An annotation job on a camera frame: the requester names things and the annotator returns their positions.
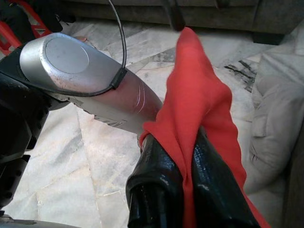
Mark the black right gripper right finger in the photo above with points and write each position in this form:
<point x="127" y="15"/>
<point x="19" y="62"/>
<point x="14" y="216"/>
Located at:
<point x="213" y="190"/>

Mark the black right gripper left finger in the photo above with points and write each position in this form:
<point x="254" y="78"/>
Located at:
<point x="154" y="197"/>

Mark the red pillow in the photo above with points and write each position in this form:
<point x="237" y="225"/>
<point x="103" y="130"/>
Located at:
<point x="197" y="95"/>

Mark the white pillow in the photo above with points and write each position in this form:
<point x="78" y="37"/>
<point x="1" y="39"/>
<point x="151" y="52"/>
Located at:
<point x="273" y="118"/>

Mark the dark grey fabric sofa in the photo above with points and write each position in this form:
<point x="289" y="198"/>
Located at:
<point x="225" y="12"/>

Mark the black robot torso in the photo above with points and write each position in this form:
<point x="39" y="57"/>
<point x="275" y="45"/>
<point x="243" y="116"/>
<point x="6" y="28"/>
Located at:
<point x="19" y="114"/>

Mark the red plastic stool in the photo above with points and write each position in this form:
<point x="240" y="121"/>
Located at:
<point x="6" y="44"/>

